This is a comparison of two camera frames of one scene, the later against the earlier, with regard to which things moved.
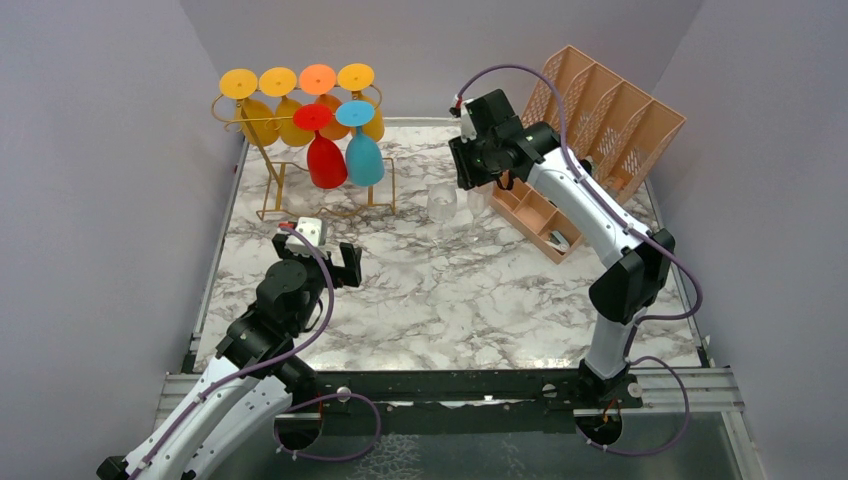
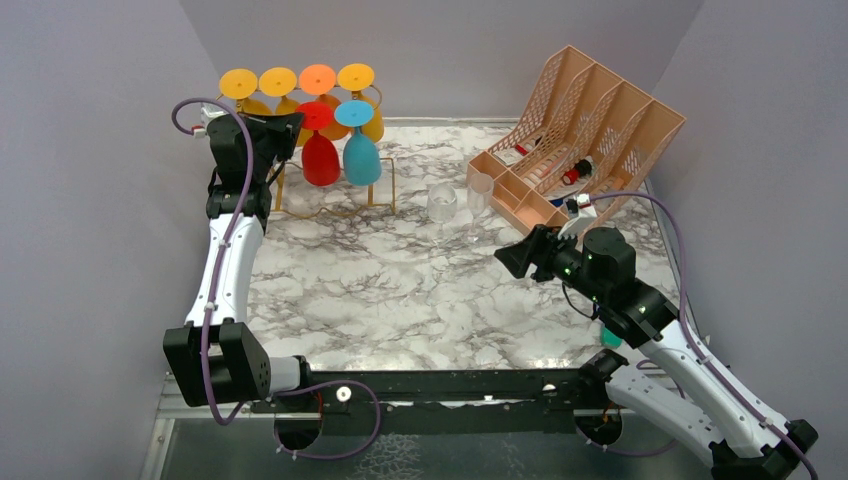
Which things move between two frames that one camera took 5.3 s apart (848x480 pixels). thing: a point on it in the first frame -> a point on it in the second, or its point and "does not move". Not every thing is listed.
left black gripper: x=350 y=273 -> x=284 y=128
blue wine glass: x=364 y=160 does not move
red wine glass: x=325 y=161 does not move
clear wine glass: x=442 y=202 does not move
